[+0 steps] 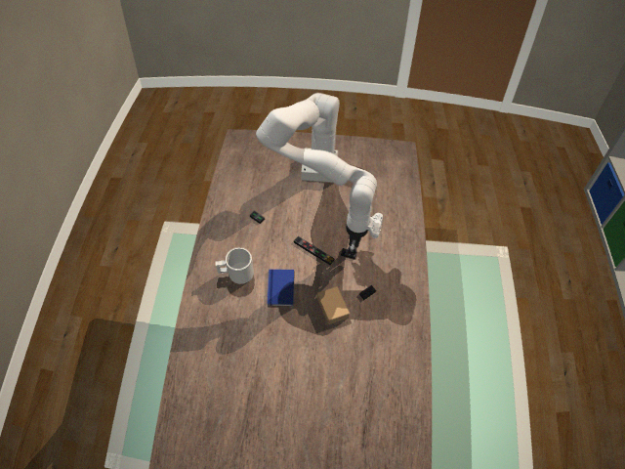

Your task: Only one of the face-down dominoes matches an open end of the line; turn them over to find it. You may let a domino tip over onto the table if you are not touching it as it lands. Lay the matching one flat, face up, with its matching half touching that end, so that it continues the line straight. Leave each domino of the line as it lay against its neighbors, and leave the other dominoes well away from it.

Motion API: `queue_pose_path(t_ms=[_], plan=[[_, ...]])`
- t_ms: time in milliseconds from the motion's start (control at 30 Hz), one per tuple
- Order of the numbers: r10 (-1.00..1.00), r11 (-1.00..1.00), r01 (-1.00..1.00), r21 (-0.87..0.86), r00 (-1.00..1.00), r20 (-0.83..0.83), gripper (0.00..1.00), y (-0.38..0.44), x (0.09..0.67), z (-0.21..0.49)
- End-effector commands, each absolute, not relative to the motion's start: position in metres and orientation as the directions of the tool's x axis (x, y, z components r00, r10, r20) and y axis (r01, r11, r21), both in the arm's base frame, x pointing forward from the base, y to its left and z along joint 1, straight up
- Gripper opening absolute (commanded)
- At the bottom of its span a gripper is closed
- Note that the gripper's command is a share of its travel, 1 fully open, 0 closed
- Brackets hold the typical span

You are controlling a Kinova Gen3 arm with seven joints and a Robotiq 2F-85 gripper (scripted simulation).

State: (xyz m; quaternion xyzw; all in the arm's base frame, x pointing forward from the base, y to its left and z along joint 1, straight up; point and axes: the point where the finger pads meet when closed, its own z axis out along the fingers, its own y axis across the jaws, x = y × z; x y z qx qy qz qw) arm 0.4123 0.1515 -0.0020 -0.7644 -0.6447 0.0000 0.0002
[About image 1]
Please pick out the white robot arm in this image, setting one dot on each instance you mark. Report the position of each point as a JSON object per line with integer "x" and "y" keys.
{"x": 280, "y": 125}

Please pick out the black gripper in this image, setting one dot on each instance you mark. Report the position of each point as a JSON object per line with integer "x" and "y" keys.
{"x": 353, "y": 244}

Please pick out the grey mug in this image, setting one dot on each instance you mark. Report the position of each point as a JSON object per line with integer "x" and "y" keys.
{"x": 237, "y": 258}

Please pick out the tan rectangular box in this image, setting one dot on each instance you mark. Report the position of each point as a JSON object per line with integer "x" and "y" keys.
{"x": 332, "y": 305}

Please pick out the blue notebook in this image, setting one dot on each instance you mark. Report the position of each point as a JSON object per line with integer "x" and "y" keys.
{"x": 281, "y": 288}

